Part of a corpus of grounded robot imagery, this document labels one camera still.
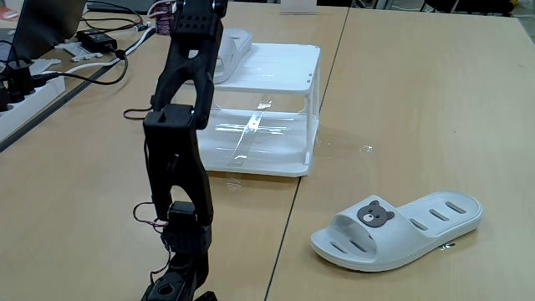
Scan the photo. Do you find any white bear slipper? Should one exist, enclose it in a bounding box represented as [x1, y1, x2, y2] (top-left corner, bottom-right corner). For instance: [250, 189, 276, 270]
[309, 191, 484, 273]
[211, 28, 254, 84]

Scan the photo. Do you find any white plastic shelf box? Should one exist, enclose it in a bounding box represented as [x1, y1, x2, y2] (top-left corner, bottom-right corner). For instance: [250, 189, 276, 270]
[183, 41, 322, 178]

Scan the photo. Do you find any white stand base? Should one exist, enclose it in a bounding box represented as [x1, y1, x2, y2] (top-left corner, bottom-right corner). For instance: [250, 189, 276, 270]
[279, 0, 318, 16]

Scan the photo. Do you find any purple drink can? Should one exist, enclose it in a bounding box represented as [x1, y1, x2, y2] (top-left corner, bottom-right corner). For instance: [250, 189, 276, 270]
[155, 1, 175, 36]

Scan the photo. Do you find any black power adapter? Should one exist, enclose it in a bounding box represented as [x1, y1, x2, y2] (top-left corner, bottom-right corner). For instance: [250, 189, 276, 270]
[75, 28, 119, 54]

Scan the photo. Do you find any white printed part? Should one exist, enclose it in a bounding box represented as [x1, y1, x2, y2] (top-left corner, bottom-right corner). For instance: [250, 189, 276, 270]
[53, 41, 104, 64]

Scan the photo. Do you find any white power strip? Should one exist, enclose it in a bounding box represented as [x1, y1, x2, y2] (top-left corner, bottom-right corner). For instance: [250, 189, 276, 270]
[0, 74, 67, 143]

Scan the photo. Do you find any dark laptop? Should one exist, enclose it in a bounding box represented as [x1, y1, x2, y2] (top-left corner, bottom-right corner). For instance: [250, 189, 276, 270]
[8, 0, 87, 63]

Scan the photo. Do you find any black power plug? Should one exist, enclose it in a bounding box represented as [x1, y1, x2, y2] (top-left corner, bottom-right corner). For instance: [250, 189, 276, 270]
[5, 59, 37, 104]

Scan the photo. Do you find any white cable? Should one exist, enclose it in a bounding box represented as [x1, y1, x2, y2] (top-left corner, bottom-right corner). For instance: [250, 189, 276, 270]
[66, 25, 157, 74]

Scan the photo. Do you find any black cable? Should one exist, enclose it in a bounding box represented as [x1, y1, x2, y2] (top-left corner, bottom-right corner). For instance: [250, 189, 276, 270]
[39, 48, 129, 87]

